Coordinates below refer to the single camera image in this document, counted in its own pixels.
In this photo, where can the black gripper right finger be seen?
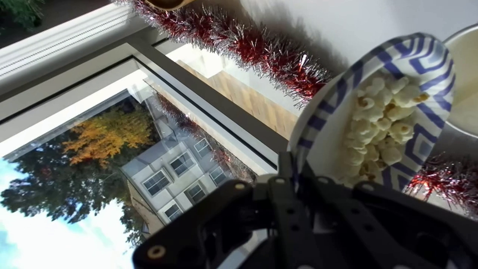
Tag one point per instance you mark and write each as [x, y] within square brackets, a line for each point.
[388, 229]

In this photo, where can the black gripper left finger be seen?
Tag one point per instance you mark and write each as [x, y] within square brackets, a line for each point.
[218, 224]

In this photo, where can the white popcorn heap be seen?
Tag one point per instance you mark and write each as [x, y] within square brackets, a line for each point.
[377, 129]

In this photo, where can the blue patterned paper plate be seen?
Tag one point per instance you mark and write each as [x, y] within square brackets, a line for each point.
[427, 64]

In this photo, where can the pale paper cup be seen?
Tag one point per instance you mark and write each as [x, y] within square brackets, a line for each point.
[467, 75]

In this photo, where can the white building outside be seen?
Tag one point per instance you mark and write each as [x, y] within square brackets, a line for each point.
[168, 169]

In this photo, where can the yellow autumn tree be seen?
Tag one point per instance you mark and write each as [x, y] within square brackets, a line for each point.
[109, 135]

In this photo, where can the red tinsel garland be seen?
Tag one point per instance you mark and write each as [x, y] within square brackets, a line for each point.
[268, 49]

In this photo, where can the large wooden bowl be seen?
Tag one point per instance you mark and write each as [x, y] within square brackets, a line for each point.
[165, 3]

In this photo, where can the grey window frame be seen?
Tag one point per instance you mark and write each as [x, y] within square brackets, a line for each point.
[74, 45]

